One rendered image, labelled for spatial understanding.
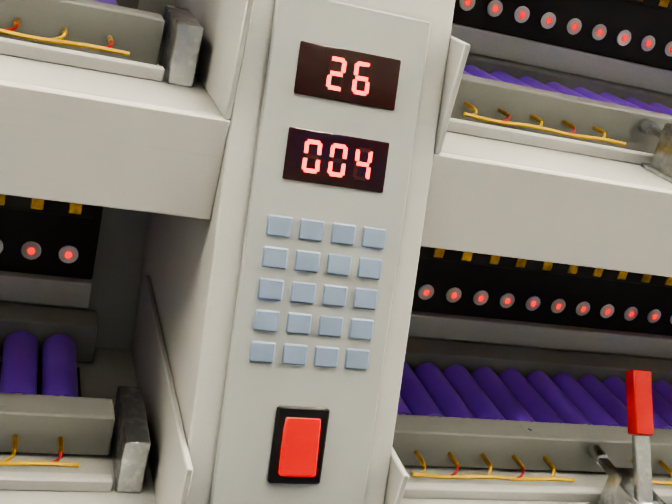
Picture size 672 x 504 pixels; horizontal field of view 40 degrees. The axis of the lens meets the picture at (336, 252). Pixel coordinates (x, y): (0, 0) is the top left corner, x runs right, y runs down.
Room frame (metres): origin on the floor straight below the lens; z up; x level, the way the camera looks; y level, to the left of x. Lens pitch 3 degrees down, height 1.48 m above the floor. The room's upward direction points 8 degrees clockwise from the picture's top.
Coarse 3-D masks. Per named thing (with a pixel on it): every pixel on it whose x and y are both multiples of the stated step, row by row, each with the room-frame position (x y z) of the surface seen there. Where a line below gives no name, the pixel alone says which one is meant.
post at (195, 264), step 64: (256, 0) 0.38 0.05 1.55; (384, 0) 0.40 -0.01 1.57; (448, 0) 0.41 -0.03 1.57; (256, 64) 0.39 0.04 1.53; (256, 128) 0.39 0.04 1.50; (192, 256) 0.42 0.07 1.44; (192, 320) 0.41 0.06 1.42; (192, 384) 0.39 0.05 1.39; (384, 384) 0.41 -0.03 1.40; (192, 448) 0.38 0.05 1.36; (384, 448) 0.41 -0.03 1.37
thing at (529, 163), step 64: (512, 0) 0.61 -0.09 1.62; (576, 0) 0.63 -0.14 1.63; (640, 0) 0.64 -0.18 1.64; (448, 64) 0.41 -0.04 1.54; (512, 64) 0.61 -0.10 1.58; (576, 64) 0.64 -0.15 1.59; (640, 64) 0.65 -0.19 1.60; (448, 128) 0.47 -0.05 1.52; (512, 128) 0.51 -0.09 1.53; (576, 128) 0.52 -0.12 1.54; (640, 128) 0.53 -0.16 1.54; (448, 192) 0.42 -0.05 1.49; (512, 192) 0.43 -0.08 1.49; (576, 192) 0.44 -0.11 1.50; (640, 192) 0.45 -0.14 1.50; (512, 256) 0.45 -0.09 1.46; (576, 256) 0.46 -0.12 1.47; (640, 256) 0.47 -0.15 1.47
